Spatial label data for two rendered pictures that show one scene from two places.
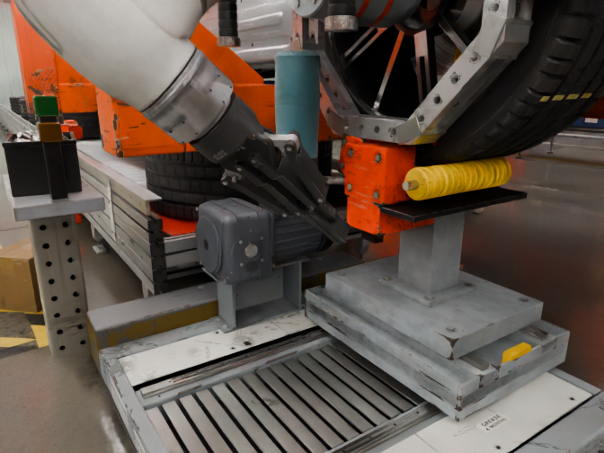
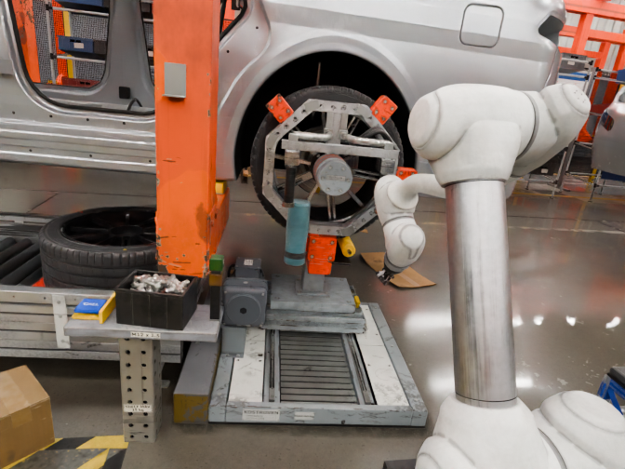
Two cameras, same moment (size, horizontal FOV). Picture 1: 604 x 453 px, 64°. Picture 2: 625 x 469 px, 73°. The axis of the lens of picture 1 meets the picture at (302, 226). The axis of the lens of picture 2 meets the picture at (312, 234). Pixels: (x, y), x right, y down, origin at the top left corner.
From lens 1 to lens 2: 1.49 m
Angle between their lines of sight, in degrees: 60
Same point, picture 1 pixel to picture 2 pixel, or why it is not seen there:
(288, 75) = (305, 215)
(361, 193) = (320, 258)
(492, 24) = not seen: hidden behind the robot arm
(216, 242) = (259, 306)
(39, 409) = (215, 456)
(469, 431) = (366, 335)
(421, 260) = (318, 277)
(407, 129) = (348, 231)
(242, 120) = not seen: hidden behind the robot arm
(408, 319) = (332, 304)
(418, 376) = (344, 325)
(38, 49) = not seen: outside the picture
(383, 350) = (323, 323)
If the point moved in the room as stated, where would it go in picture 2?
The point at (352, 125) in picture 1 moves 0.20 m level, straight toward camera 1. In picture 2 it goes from (312, 228) to (353, 241)
